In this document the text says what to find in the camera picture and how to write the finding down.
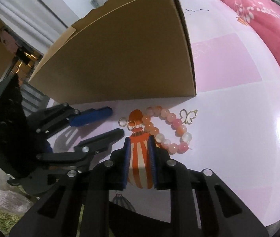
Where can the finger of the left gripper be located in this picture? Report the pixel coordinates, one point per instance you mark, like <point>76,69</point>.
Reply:
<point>97,144</point>
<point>91,115</point>

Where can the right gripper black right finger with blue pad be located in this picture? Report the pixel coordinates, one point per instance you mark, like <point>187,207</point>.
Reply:
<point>201,204</point>

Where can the gold butterfly pendant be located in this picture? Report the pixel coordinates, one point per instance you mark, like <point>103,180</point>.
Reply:
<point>187,117</point>

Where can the brown cardboard box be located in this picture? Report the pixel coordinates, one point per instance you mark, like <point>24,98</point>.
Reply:
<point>123,50</point>

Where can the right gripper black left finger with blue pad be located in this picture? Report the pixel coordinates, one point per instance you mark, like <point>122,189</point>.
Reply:
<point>78,197</point>

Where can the white curtain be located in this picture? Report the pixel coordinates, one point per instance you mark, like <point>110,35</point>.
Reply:
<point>39,23</point>

